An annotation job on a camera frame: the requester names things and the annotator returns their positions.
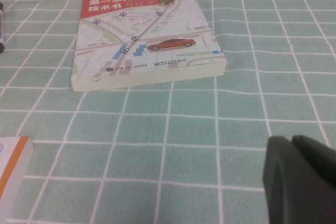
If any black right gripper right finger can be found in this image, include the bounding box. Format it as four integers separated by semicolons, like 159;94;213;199
291;134;336;184

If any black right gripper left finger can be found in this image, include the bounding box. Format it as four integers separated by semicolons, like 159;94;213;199
262;135;336;224

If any green checked tablecloth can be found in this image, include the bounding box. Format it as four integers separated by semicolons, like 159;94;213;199
0;0;336;224

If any red map cover book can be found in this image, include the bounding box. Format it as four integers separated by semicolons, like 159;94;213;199
70;0;228;93

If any orange edged white book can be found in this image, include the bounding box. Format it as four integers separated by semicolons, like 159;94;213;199
0;136;34;221

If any white marker black cap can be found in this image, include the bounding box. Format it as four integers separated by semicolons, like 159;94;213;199
0;2;6;54

